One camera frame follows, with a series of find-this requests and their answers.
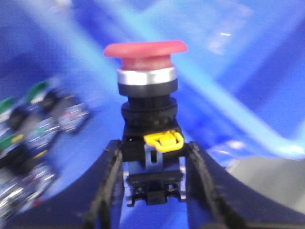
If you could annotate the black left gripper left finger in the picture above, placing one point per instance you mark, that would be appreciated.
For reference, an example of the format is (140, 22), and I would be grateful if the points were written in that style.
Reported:
(94, 201)

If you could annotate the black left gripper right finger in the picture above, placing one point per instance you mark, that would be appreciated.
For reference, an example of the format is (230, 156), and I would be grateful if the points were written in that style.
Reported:
(217, 200)

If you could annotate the red mushroom push button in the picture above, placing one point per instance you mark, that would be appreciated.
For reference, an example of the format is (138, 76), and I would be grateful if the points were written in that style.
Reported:
(153, 146)

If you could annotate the green push button left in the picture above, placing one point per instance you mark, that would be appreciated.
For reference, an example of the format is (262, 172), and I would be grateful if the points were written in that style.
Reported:
(38, 128)

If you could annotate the green push button upper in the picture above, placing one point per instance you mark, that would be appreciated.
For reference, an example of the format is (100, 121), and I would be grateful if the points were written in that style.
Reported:
(67, 110)

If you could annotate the large blue crate left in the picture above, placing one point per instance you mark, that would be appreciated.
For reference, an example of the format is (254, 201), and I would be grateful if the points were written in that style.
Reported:
(241, 93)

